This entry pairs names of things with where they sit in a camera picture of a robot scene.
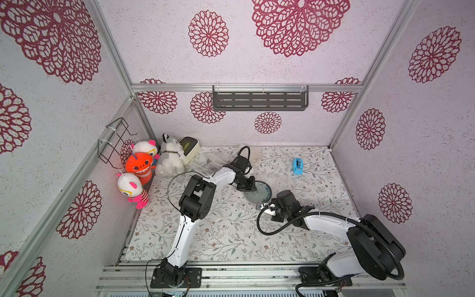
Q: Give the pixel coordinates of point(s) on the blue patterned green plate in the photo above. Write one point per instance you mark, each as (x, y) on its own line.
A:
(261, 194)

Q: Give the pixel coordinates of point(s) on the black wire basket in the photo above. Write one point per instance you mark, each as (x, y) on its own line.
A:
(116, 149)

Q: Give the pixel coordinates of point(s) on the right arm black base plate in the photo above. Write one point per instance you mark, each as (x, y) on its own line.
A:
(320, 276)

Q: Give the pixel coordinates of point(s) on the white pink plush toy top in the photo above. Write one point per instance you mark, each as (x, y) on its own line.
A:
(149, 147)

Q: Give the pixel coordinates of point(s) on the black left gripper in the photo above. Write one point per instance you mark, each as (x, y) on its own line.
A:
(252, 186)

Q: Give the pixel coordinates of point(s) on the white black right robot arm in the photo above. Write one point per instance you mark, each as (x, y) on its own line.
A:
(373, 248)

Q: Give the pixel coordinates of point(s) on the grey white husky plush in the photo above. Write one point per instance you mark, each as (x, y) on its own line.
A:
(171, 158)

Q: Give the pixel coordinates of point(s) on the orange red plush toy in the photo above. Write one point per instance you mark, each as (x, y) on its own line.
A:
(141, 165)

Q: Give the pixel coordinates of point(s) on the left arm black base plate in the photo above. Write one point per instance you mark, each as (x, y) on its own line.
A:
(165, 275)

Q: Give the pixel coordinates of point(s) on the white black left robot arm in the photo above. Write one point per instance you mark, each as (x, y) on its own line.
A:
(196, 202)

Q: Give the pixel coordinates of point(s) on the white plush with yellow glasses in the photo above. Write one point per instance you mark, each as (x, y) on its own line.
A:
(131, 187)

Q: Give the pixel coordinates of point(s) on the grey wall shelf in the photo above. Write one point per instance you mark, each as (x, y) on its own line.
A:
(263, 100)

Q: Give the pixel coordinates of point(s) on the floral table mat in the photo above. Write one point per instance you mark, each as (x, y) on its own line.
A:
(230, 232)

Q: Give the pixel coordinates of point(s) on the blue tape dispenser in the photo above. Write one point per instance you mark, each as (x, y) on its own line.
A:
(298, 166)

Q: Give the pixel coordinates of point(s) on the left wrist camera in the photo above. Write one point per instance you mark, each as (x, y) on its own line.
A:
(242, 164)

